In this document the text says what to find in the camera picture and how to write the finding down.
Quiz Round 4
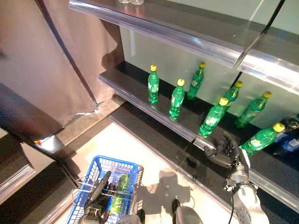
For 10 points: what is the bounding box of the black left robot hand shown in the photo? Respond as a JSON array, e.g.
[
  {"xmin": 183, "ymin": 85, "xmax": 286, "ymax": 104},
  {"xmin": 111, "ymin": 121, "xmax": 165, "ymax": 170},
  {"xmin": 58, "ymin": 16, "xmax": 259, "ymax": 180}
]
[{"xmin": 82, "ymin": 170, "xmax": 115, "ymax": 217}]

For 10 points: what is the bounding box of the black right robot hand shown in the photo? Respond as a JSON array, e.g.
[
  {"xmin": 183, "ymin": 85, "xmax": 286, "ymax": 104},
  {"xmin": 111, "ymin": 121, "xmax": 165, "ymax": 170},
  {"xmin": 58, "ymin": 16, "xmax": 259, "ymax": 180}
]
[{"xmin": 203, "ymin": 132, "xmax": 243, "ymax": 170}]

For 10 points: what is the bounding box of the dark stone floor ledge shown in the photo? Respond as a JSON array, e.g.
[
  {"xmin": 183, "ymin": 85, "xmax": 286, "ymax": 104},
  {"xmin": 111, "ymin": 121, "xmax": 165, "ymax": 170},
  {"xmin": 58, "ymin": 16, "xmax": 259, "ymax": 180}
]
[{"xmin": 56, "ymin": 93, "xmax": 127, "ymax": 147}]

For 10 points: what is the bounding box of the brown cloth curtain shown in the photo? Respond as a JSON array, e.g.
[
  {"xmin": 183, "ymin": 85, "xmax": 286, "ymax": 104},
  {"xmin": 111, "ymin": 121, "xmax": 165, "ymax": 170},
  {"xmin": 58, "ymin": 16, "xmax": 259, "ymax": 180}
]
[{"xmin": 0, "ymin": 0, "xmax": 124, "ymax": 140}]

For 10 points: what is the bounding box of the green Sprite bottle yellow cap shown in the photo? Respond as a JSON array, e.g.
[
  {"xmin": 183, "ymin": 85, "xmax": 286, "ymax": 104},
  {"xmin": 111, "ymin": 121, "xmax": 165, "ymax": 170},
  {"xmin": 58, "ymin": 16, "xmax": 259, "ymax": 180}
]
[
  {"xmin": 239, "ymin": 123, "xmax": 285, "ymax": 156},
  {"xmin": 199, "ymin": 97, "xmax": 229, "ymax": 138},
  {"xmin": 148, "ymin": 64, "xmax": 160, "ymax": 105},
  {"xmin": 169, "ymin": 78, "xmax": 185, "ymax": 119}
]

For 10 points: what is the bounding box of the silver robot leg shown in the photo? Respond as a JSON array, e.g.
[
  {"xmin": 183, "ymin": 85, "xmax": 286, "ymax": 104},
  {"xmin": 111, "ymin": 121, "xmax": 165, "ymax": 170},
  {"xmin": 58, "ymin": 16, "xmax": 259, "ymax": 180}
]
[
  {"xmin": 118, "ymin": 209, "xmax": 146, "ymax": 224},
  {"xmin": 171, "ymin": 198, "xmax": 204, "ymax": 224}
]

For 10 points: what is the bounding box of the black shelf base plinth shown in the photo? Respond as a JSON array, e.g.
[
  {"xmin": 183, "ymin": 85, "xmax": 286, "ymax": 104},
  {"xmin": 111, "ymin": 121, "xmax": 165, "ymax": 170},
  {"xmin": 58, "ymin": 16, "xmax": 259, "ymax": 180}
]
[{"xmin": 109, "ymin": 102, "xmax": 257, "ymax": 224}]

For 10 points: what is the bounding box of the shiny curtain pole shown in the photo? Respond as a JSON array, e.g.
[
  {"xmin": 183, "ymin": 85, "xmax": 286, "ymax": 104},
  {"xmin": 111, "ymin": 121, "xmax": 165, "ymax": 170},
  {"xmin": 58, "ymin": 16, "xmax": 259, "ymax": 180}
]
[{"xmin": 36, "ymin": 0, "xmax": 100, "ymax": 108}]

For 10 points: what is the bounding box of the silver left robot leg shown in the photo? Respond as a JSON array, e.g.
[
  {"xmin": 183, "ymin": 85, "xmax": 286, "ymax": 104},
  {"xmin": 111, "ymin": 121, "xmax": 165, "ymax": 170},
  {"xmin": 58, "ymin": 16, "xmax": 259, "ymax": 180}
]
[{"xmin": 118, "ymin": 209, "xmax": 146, "ymax": 224}]

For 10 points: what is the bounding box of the silver right robot leg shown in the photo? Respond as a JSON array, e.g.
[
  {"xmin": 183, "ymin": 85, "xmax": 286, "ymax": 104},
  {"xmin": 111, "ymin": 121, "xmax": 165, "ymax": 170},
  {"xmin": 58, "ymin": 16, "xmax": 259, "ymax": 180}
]
[{"xmin": 171, "ymin": 198, "xmax": 204, "ymax": 224}]

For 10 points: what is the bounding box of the blue plastic shopping basket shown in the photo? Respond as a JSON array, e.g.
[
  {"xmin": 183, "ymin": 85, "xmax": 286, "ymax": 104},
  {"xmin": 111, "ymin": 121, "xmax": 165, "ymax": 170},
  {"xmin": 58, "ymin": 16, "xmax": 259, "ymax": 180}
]
[{"xmin": 66, "ymin": 155, "xmax": 144, "ymax": 224}]

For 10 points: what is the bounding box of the dark metal shelf board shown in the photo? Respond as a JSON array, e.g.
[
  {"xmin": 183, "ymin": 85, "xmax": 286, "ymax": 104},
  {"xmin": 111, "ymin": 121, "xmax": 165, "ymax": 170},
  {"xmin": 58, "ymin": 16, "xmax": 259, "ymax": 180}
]
[
  {"xmin": 98, "ymin": 61, "xmax": 299, "ymax": 214},
  {"xmin": 69, "ymin": 0, "xmax": 299, "ymax": 94}
]

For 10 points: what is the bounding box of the dark side display stand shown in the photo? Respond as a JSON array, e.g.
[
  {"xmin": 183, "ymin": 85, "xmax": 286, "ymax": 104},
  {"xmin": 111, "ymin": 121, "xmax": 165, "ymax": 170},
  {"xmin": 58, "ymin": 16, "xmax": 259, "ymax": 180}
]
[{"xmin": 0, "ymin": 127, "xmax": 78, "ymax": 224}]

